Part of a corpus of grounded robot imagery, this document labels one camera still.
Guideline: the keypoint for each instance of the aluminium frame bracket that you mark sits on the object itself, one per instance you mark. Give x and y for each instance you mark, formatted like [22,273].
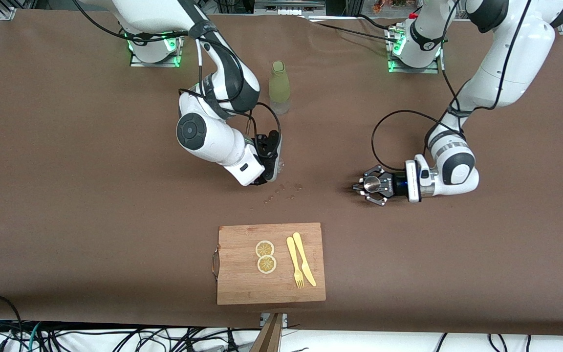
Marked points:
[6,10]

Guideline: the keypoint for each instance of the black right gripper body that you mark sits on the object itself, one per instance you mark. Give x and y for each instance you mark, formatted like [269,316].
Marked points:
[263,145]

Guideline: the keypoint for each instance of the wooden post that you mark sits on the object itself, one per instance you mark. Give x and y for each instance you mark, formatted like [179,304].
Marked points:
[269,337]

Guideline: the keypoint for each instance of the yellow plastic knife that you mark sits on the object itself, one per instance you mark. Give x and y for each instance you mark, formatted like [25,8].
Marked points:
[303,256]

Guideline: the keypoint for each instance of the clear glass measuring cup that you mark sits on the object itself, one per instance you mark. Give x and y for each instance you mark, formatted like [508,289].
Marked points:
[282,166]

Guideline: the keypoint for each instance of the brown table cover sheet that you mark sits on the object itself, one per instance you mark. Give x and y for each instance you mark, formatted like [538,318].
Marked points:
[115,244]

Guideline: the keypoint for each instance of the lemon slice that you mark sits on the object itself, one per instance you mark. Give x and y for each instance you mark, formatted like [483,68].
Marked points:
[265,249]
[267,264]

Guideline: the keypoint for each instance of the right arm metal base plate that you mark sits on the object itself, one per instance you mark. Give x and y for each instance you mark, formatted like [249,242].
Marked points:
[154,61]

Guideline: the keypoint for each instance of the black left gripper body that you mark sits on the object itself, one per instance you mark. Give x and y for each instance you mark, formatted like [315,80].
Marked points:
[390,185]

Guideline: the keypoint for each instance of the green sleeved glass bottle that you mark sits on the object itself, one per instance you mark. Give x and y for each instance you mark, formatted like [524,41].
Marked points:
[281,80]

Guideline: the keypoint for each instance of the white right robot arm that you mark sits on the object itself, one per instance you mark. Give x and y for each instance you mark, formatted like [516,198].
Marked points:
[213,142]

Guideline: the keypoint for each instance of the orange item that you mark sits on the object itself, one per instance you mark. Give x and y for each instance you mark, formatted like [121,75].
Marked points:
[389,5]

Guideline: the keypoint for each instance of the small metal bracket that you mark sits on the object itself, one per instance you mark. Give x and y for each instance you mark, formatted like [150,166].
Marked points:
[284,318]

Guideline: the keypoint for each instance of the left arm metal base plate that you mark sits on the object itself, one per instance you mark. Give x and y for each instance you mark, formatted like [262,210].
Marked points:
[433,68]

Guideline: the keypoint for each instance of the steel double jigger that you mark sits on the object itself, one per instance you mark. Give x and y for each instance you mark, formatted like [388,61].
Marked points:
[372,184]

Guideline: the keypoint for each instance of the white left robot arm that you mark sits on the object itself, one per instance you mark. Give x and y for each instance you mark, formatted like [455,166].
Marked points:
[506,58]

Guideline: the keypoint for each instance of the yellow plastic fork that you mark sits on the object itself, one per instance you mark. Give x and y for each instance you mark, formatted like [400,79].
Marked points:
[293,256]

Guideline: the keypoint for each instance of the grey device with white sockets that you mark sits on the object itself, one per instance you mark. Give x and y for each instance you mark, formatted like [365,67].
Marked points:
[291,6]

